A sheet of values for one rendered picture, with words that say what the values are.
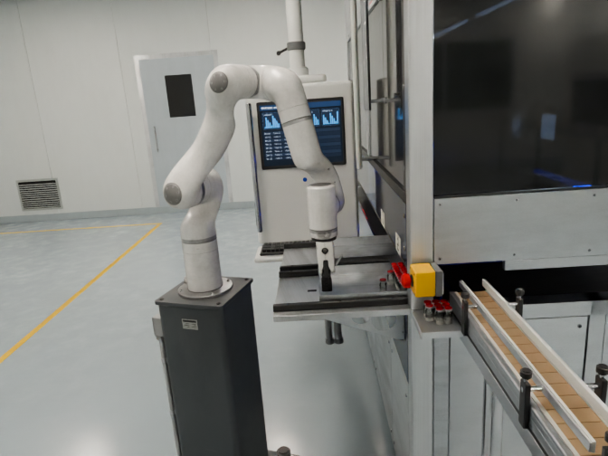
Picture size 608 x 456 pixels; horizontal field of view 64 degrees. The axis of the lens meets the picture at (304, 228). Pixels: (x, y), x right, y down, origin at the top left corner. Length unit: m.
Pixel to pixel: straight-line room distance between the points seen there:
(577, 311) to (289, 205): 1.33
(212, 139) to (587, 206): 1.08
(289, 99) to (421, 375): 0.89
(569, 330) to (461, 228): 0.46
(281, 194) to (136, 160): 5.12
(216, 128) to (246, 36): 5.45
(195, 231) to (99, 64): 5.90
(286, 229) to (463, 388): 1.18
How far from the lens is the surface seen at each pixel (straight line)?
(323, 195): 1.41
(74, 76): 7.56
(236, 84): 1.45
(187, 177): 1.58
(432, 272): 1.33
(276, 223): 2.40
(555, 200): 1.49
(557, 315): 1.60
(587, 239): 1.56
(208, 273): 1.70
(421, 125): 1.33
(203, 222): 1.67
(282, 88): 1.42
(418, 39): 1.33
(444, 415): 1.66
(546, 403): 1.04
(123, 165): 7.41
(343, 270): 1.73
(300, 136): 1.41
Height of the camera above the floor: 1.50
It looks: 15 degrees down
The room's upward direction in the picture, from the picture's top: 4 degrees counter-clockwise
